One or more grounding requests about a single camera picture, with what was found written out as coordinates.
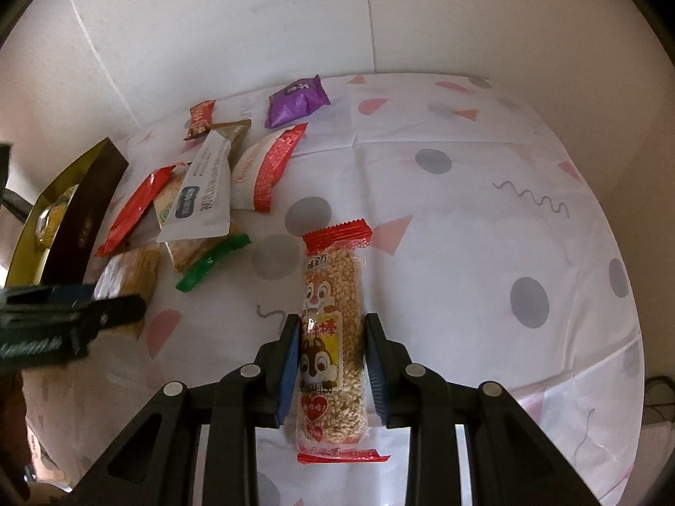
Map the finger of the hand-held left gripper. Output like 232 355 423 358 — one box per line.
96 293 147 330

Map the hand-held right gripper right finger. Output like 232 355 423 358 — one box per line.
364 312 597 506

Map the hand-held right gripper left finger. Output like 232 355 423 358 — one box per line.
79 313 302 506

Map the clear brown pastry packet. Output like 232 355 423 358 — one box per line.
92 247 162 341

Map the puffed rice bar packet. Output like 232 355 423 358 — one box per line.
295 217 392 466

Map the cracker packet with green ends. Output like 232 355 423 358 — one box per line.
153 169 252 293

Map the yellow snack packet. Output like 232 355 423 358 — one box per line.
32 184 80 250

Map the gold tin box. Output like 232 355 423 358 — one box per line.
5 137 130 290

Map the long white snack packet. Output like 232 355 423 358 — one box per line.
155 130 233 244

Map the white and red snack packet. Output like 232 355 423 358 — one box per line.
232 123 309 214

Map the small red snack packet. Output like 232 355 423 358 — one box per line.
184 99 218 141

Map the gold snack packet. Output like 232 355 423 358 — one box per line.
211 118 252 163

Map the purple snack packet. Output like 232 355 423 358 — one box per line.
265 74 331 129

